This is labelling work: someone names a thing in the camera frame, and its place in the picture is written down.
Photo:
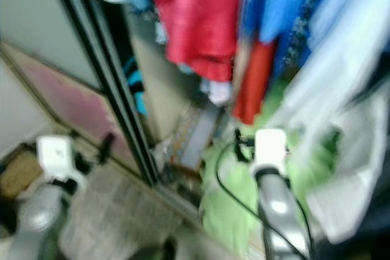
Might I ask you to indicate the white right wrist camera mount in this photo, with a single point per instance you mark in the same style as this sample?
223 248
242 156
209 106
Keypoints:
271 147

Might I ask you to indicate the brown coir doormat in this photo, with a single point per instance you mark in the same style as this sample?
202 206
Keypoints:
19 175

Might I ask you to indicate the patterned storage box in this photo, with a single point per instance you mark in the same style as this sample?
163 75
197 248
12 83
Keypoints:
195 135

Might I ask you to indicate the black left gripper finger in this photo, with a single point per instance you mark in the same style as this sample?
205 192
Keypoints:
109 145

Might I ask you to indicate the blue hanging garment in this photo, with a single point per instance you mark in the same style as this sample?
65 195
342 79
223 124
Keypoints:
286 4

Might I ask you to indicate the light green cloth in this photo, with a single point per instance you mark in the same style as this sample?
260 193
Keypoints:
225 205

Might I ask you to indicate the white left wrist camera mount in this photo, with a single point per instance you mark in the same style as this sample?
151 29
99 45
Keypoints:
56 153

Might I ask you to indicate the black framed wardrobe sliding door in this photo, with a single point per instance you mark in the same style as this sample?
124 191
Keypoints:
49 16

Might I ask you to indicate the white translucent garment cover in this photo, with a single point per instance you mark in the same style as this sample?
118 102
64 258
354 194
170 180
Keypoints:
341 47

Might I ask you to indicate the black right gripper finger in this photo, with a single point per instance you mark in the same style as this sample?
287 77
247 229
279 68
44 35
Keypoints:
239 145

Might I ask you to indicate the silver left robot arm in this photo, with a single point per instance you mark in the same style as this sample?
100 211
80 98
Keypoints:
46 217

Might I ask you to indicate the white plastic bag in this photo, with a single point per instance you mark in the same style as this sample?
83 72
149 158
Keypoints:
353 168

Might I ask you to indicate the black garment cyan stripes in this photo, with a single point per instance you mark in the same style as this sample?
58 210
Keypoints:
135 77

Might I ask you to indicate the grey woven floor mat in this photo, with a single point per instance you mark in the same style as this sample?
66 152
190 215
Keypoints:
116 211

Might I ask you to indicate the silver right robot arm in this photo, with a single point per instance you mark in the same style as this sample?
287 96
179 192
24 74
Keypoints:
280 208

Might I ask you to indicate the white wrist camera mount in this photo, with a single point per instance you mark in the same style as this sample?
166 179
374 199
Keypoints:
56 153
271 147

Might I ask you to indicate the orange red hanging garment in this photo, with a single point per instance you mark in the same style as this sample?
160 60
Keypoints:
256 83

